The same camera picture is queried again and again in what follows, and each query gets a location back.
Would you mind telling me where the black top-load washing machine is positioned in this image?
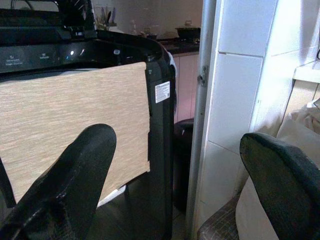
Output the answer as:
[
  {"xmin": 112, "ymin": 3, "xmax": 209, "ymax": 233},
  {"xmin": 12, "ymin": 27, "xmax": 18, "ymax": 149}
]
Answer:
[{"xmin": 0, "ymin": 0, "xmax": 180, "ymax": 240}]

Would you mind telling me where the beige woven washer cover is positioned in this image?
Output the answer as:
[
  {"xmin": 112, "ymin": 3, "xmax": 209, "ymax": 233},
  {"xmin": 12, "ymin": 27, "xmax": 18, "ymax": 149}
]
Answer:
[{"xmin": 0, "ymin": 61, "xmax": 151, "ymax": 216}]

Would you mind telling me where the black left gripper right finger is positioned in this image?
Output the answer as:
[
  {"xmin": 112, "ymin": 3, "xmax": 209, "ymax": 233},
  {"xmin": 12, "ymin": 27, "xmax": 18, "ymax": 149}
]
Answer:
[{"xmin": 239, "ymin": 132, "xmax": 320, "ymax": 240}]

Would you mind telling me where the utensil holder with utensils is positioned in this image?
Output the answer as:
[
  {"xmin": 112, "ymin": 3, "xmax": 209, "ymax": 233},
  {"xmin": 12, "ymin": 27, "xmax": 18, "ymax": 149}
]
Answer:
[{"xmin": 96, "ymin": 6, "xmax": 118, "ymax": 32}]

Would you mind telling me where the black cooking pot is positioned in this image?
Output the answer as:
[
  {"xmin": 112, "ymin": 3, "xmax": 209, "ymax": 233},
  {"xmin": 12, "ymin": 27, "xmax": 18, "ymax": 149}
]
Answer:
[{"xmin": 174, "ymin": 21, "xmax": 202, "ymax": 39}]

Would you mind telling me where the brown woven laundry basket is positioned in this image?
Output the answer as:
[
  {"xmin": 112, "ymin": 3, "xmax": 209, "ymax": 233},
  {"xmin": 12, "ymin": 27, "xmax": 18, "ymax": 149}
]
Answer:
[{"xmin": 197, "ymin": 189, "xmax": 243, "ymax": 240}]

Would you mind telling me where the metal door hinge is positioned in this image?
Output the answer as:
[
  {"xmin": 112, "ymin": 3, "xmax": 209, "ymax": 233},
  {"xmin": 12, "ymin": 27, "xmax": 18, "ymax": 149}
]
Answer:
[{"xmin": 197, "ymin": 65, "xmax": 209, "ymax": 88}]

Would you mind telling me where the clear plastic bottle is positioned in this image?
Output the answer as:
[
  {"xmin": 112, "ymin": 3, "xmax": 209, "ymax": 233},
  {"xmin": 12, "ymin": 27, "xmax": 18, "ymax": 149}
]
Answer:
[{"xmin": 129, "ymin": 19, "xmax": 139, "ymax": 36}]

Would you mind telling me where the black trash bin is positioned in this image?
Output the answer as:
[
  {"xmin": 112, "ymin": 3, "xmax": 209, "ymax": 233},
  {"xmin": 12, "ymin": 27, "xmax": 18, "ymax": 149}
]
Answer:
[{"xmin": 173, "ymin": 118, "xmax": 195, "ymax": 212}]

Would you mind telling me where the white laundry cloth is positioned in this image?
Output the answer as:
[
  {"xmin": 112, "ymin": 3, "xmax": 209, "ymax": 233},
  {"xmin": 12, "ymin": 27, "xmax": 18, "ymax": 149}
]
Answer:
[{"xmin": 236, "ymin": 98, "xmax": 320, "ymax": 240}]

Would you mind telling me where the white kitchen cabinet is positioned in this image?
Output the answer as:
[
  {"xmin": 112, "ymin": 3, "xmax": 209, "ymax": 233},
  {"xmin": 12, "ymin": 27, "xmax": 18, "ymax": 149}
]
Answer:
[{"xmin": 172, "ymin": 53, "xmax": 200, "ymax": 121}]

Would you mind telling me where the black kitchen countertop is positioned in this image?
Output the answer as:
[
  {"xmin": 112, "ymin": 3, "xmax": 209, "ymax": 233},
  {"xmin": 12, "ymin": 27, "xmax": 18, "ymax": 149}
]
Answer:
[{"xmin": 157, "ymin": 37, "xmax": 201, "ymax": 55}]

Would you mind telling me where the white label sticker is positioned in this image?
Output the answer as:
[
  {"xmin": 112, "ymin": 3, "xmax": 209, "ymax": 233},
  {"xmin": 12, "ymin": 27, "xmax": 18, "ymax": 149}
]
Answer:
[{"xmin": 154, "ymin": 83, "xmax": 171, "ymax": 104}]

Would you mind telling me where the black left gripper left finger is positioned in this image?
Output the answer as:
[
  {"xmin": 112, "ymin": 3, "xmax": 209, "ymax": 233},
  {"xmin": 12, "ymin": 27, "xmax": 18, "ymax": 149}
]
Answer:
[{"xmin": 0, "ymin": 123, "xmax": 118, "ymax": 240}]

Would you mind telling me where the grey door frame post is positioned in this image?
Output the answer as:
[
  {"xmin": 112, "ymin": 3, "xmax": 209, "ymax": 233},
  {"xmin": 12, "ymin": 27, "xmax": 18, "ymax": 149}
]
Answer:
[{"xmin": 185, "ymin": 0, "xmax": 217, "ymax": 240}]

